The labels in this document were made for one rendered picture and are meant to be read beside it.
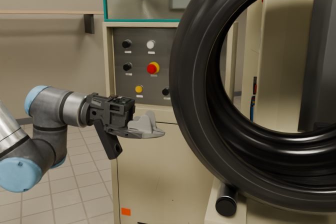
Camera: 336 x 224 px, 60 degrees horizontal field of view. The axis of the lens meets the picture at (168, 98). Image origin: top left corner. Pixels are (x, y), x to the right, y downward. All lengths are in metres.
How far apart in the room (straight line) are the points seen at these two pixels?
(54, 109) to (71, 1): 3.19
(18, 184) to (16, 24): 3.24
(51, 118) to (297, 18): 0.72
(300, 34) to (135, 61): 0.70
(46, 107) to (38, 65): 3.13
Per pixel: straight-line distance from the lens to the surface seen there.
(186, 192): 1.41
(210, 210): 0.71
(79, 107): 0.76
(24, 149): 0.74
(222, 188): 0.69
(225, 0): 0.53
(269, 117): 0.96
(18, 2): 3.89
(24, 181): 0.74
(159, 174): 1.40
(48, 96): 0.81
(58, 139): 0.85
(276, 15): 0.91
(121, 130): 0.72
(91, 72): 4.01
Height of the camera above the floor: 1.28
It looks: 15 degrees down
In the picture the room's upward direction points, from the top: straight up
